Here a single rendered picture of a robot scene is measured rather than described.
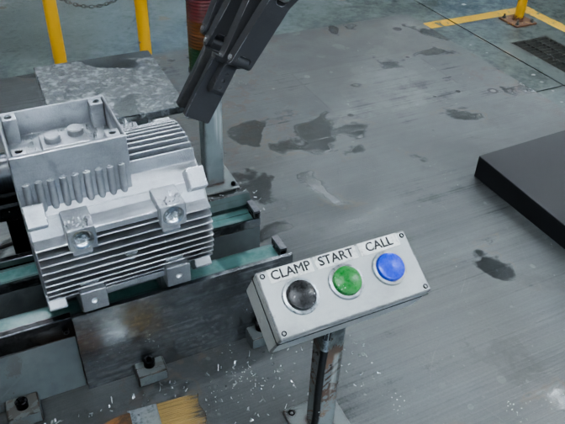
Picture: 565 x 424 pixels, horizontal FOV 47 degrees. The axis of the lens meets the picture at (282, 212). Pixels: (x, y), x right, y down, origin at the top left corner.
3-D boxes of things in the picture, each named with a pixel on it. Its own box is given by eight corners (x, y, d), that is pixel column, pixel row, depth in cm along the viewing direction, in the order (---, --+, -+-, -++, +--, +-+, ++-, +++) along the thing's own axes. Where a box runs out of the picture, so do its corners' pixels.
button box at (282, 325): (268, 355, 64) (281, 341, 59) (244, 288, 66) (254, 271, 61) (413, 304, 70) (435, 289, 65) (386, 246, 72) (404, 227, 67)
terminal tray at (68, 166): (23, 218, 69) (7, 161, 64) (8, 166, 76) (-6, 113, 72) (134, 191, 73) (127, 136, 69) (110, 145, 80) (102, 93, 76)
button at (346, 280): (335, 303, 63) (340, 297, 62) (324, 275, 64) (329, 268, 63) (361, 294, 64) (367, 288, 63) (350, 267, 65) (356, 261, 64)
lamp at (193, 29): (194, 54, 102) (193, 26, 99) (182, 39, 106) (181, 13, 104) (230, 48, 104) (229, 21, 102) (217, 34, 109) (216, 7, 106)
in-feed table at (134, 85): (67, 184, 120) (55, 129, 113) (44, 118, 139) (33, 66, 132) (191, 157, 129) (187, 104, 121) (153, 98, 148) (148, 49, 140)
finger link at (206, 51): (206, 47, 66) (203, 44, 67) (177, 106, 69) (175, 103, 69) (229, 56, 68) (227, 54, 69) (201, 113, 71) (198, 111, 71)
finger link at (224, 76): (240, 49, 65) (251, 60, 63) (218, 92, 67) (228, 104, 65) (228, 44, 65) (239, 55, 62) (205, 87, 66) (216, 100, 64)
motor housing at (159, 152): (57, 342, 75) (23, 213, 63) (29, 245, 88) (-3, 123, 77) (219, 291, 82) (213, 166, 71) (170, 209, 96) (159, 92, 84)
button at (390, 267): (378, 288, 65) (385, 283, 64) (366, 262, 66) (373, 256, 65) (403, 280, 66) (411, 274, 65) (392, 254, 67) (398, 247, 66)
